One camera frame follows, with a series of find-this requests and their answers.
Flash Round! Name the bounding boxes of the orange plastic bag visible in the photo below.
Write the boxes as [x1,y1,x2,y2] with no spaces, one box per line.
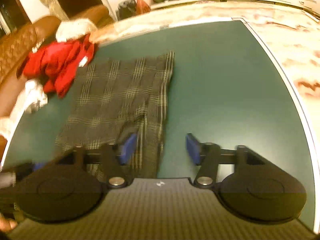
[136,0,152,14]

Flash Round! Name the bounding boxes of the person's left hand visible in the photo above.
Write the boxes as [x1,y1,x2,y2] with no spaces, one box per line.
[0,217,18,233]

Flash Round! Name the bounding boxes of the brown leather sofa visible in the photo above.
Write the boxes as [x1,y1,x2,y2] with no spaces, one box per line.
[0,4,113,153]

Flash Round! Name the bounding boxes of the red knit garment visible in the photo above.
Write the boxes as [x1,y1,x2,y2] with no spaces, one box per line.
[22,38,97,98]

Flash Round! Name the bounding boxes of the beige lace sofa cover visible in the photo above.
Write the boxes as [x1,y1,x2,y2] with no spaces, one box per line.
[0,116,16,139]

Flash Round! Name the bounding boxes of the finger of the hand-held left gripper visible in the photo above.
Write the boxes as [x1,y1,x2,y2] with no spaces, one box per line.
[14,162,46,179]

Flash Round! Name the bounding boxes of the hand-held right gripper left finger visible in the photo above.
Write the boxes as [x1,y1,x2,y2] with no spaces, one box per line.
[55,132,138,188]

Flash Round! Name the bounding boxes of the white garment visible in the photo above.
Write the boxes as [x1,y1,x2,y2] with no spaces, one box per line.
[24,78,48,113]

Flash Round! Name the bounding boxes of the black bag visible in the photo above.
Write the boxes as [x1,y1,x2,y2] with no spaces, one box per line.
[117,0,138,21]

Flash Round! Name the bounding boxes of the dark plaid pants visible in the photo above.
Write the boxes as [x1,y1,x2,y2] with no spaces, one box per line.
[54,51,175,181]

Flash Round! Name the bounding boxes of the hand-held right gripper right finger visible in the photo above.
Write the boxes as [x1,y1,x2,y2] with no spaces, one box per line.
[185,133,266,189]

